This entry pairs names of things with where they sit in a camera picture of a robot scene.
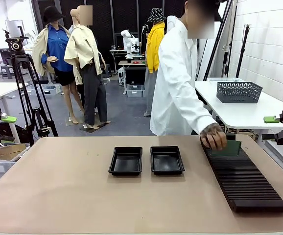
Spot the green glass plate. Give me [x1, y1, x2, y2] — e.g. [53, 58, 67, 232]
[211, 140, 242, 157]

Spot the black brimmed hat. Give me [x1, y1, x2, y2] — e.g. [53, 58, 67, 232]
[43, 6, 66, 25]

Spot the black camera tripod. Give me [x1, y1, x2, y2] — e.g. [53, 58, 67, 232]
[2, 25, 59, 145]

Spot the person's tattooed right hand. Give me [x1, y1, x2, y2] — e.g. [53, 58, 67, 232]
[200, 122, 228, 151]

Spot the background workbench with black panel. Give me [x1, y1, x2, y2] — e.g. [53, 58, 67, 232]
[118, 60, 147, 95]

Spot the black plastic ESD tray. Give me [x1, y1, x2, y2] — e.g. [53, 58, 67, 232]
[108, 146, 143, 177]
[150, 145, 186, 176]

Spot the mannequin with yellow hoodie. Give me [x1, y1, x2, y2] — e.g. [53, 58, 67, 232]
[143, 7, 167, 118]

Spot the person's right forearm white sleeve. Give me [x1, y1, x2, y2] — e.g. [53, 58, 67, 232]
[191, 96, 218, 134]

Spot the mannequin with blue shirt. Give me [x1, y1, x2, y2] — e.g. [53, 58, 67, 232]
[31, 6, 85, 125]

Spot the mannequin with cream jacket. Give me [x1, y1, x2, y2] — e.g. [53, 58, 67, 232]
[63, 5, 112, 130]

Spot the brown cardboard box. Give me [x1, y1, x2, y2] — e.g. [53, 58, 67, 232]
[0, 143, 26, 162]

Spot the person in white coat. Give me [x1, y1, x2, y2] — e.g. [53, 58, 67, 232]
[150, 0, 228, 150]

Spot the black white patterned bucket hat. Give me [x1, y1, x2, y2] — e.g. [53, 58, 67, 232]
[147, 7, 167, 23]

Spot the clear plastic storage bin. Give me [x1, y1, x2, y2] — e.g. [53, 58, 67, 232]
[126, 84, 145, 98]

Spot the grey plastic woven basket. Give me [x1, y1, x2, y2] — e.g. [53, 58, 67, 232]
[216, 81, 263, 104]

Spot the thin black light stand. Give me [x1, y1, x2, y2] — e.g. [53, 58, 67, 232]
[235, 23, 251, 79]

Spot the black slotted board rack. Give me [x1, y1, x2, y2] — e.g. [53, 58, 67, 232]
[199, 133, 283, 213]

